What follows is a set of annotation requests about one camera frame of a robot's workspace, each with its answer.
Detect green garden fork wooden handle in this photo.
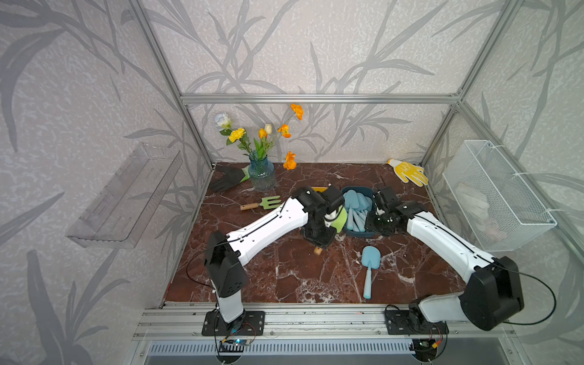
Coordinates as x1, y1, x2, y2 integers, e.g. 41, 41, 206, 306
240, 196, 282, 211

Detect black garden glove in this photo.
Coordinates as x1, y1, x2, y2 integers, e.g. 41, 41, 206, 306
209, 165, 249, 193

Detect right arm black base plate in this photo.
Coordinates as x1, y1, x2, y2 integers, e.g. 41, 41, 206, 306
383, 304, 450, 338

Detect dark teal storage box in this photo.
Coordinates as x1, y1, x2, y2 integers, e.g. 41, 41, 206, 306
342, 186, 377, 239

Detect aluminium front rail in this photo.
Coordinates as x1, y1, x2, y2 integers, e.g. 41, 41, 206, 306
131, 303, 519, 342

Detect white wire mesh basket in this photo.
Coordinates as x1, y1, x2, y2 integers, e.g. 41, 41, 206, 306
443, 140, 558, 252

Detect yellow white garden glove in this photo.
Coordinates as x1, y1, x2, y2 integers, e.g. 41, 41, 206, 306
387, 159, 429, 187

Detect yellow storage box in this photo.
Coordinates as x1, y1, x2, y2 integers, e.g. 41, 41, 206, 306
312, 186, 328, 193

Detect clear plastic wall shelf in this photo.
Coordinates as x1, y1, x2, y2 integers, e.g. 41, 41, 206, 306
65, 142, 183, 249

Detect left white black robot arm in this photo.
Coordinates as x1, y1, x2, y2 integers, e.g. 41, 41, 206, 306
204, 186, 345, 325

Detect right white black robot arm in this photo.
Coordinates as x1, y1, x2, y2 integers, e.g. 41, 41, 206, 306
366, 186, 525, 331

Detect glass vase with flowers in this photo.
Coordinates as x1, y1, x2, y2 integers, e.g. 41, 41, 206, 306
214, 113, 291, 192

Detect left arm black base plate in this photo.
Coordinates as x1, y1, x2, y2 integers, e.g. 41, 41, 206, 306
202, 310, 266, 337

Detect green shovel wooden handle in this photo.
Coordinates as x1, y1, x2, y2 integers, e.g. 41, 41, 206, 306
313, 206, 348, 256

